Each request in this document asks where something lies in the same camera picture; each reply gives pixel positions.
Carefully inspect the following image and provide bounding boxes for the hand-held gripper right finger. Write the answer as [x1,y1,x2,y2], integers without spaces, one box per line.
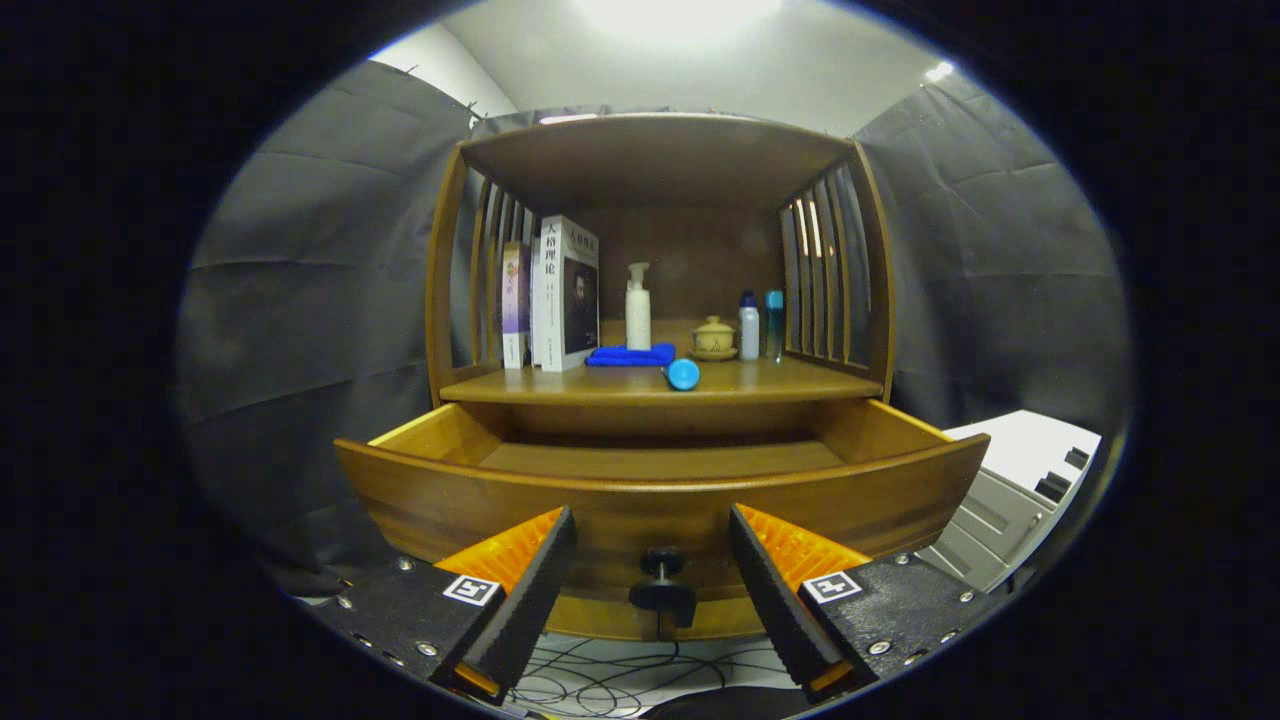
[728,503,1001,701]

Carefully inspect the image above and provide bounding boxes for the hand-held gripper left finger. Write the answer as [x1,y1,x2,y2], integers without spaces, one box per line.
[300,505,578,706]

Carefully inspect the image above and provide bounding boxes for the wooden drawer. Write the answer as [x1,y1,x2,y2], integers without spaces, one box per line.
[333,398,991,641]

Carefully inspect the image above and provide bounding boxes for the wooden countertop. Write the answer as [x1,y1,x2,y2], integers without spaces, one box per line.
[440,320,883,406]

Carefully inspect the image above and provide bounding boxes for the wooden cabinet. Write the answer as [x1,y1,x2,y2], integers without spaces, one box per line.
[424,112,896,441]

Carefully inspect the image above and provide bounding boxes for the blue folded cloth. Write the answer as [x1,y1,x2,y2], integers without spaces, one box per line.
[585,343,677,368]

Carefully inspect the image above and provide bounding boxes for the yellow lidded teacup with saucer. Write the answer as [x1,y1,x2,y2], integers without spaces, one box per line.
[688,315,739,362]

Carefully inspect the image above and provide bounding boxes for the white grey appliance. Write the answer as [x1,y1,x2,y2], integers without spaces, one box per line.
[915,410,1103,593]

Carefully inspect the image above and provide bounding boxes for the white pump bottle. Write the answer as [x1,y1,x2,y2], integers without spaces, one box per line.
[625,262,653,351]

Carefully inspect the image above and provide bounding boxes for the thin purple book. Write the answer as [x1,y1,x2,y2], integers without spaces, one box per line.
[501,240,536,369]

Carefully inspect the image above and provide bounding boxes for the thick white book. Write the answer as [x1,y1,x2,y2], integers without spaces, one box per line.
[530,215,601,373]

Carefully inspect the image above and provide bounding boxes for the black backdrop cloth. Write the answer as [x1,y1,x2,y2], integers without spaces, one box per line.
[175,60,1131,601]

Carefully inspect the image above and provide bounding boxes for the black floor cables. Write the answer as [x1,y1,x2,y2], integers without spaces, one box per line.
[510,640,791,719]

